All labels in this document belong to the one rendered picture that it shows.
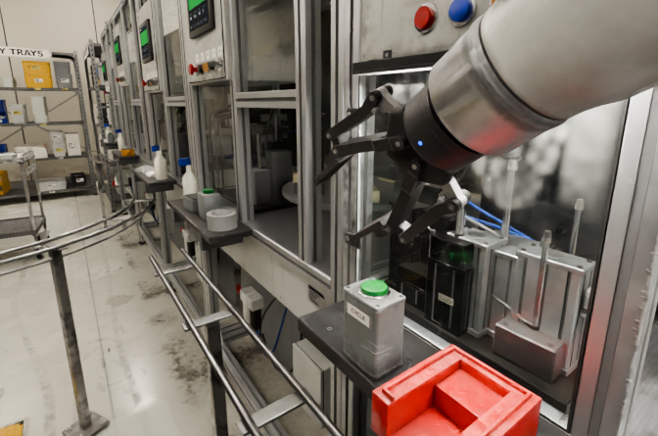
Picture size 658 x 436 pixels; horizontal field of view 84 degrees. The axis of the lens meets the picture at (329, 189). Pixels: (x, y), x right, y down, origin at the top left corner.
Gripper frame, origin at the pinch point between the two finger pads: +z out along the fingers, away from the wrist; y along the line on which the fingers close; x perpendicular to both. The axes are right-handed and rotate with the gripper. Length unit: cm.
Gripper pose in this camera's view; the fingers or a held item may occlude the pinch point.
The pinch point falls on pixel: (350, 199)
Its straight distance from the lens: 46.2
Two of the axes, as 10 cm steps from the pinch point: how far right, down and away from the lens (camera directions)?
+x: -7.1, 4.4, -5.5
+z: -4.1, 3.7, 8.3
